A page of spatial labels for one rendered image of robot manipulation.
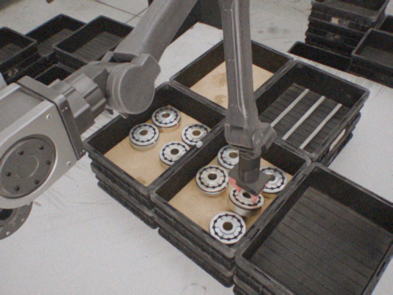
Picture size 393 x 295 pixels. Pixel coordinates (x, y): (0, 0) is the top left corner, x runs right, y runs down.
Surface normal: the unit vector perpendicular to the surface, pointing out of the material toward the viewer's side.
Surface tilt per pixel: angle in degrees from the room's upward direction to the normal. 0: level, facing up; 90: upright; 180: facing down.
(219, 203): 0
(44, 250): 0
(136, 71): 72
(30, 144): 90
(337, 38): 90
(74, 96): 34
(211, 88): 0
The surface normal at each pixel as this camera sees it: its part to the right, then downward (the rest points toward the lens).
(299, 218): -0.03, -0.66
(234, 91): -0.62, 0.40
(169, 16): 0.75, 0.16
